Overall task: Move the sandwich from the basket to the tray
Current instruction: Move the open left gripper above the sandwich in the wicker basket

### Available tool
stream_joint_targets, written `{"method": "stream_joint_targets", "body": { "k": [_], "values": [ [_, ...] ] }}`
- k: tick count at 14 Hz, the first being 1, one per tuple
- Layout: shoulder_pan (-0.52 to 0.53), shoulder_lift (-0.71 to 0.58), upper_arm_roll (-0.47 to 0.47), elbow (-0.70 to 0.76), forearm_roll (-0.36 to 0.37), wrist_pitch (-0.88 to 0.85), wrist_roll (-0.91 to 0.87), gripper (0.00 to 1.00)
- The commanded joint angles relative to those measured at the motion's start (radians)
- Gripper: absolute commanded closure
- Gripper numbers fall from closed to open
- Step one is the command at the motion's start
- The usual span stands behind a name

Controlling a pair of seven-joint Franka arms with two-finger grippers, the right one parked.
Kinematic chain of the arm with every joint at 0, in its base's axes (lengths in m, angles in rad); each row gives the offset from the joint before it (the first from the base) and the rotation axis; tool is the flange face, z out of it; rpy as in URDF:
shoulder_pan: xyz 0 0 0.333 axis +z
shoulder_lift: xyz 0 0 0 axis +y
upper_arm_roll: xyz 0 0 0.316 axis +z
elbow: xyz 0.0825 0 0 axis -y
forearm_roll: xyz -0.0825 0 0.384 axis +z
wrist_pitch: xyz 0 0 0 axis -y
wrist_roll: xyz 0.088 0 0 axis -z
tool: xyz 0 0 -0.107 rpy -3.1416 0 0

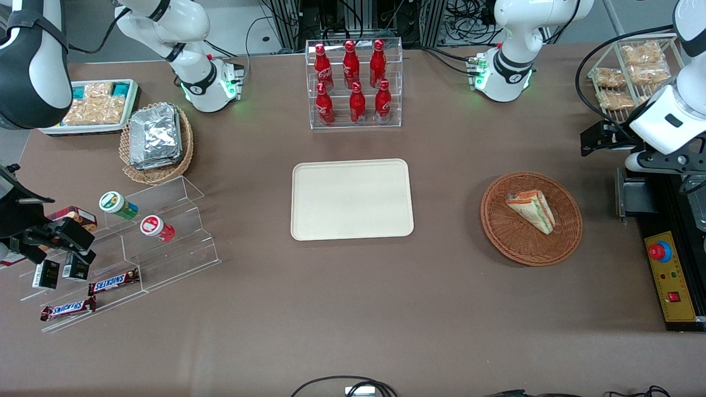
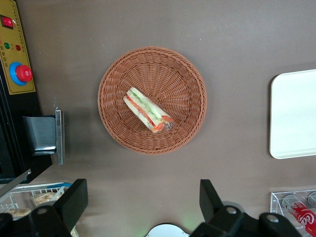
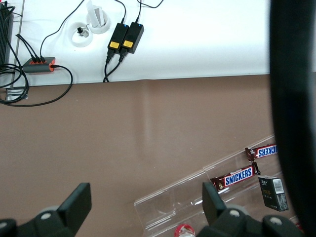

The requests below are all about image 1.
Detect round brown wicker basket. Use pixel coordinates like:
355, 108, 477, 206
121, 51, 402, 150
480, 171, 584, 267

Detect aluminium profile frame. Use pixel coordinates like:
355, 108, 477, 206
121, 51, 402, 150
418, 0, 446, 47
274, 0, 303, 51

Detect tangle of black cables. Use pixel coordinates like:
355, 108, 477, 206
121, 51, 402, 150
444, 0, 500, 47

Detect packaged brown bread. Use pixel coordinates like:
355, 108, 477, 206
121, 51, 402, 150
593, 67, 627, 89
621, 41, 665, 67
629, 63, 672, 86
597, 89, 635, 111

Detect oval light wicker basket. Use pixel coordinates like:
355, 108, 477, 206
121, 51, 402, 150
119, 103, 195, 185

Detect brown chocolate box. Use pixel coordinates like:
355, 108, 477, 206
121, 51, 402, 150
45, 206, 98, 232

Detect brown Snickers bar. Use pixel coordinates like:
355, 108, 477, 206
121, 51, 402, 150
40, 296, 98, 322
88, 268, 141, 297

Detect red white snack cup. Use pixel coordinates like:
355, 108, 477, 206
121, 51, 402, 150
139, 214, 176, 243

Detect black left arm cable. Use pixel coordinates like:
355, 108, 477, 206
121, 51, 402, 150
575, 34, 682, 145

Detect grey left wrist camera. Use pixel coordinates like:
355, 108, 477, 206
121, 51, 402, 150
625, 148, 706, 176

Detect silver foil container stack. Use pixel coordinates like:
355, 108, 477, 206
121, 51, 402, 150
129, 103, 184, 170

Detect clear plastic container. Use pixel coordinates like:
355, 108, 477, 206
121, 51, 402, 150
681, 175, 706, 232

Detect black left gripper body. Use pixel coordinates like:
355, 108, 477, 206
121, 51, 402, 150
580, 119, 644, 159

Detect clear acrylic stepped display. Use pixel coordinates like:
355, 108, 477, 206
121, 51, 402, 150
19, 175, 222, 334

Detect white rectangular snack tray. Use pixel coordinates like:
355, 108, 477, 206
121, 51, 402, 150
38, 79, 141, 136

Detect beige rectangular tray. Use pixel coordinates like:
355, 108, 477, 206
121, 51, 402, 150
291, 158, 415, 242

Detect white wire rack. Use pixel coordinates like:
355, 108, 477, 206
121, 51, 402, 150
587, 33, 690, 126

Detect green white snack cup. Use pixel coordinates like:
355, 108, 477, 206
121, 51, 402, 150
99, 191, 140, 221

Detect grey metal end block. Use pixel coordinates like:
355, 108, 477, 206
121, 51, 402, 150
615, 167, 658, 221

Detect small black box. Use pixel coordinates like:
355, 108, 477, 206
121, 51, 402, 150
31, 259, 61, 291
62, 255, 90, 282

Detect clear bag golden snacks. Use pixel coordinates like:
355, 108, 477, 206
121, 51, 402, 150
94, 95, 126, 125
84, 82, 115, 101
62, 98, 97, 126

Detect yellow control panel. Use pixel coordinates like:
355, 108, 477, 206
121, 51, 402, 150
644, 230, 698, 323

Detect red cola bottle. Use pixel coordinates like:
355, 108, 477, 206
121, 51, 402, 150
314, 43, 334, 92
375, 79, 392, 124
315, 82, 335, 126
349, 82, 366, 125
343, 39, 360, 90
369, 39, 387, 89

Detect clear acrylic bottle rack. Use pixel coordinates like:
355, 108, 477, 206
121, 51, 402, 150
305, 37, 403, 130

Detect triangular packaged sandwich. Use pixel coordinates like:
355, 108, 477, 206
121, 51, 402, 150
506, 190, 556, 235

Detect black machine base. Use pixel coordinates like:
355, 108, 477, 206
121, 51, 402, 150
615, 165, 706, 332

